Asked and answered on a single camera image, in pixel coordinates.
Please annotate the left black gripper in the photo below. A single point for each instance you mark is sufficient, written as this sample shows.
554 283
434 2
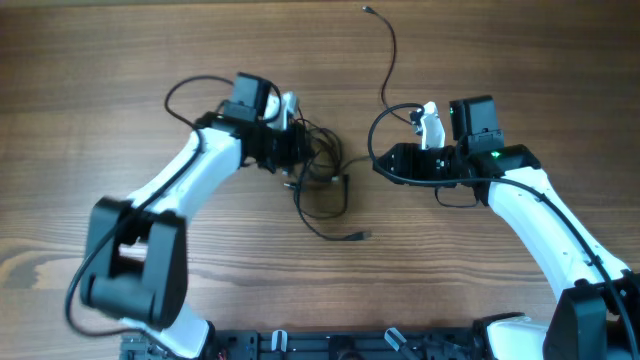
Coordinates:
298 148

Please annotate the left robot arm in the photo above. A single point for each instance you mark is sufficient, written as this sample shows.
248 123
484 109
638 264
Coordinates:
135 267

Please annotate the black aluminium base frame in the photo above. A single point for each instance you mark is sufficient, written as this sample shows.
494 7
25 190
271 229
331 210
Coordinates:
437 343

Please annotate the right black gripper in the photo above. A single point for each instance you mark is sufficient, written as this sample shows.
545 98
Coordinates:
408 157

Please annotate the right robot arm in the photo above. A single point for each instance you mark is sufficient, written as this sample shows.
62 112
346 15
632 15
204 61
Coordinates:
597 294

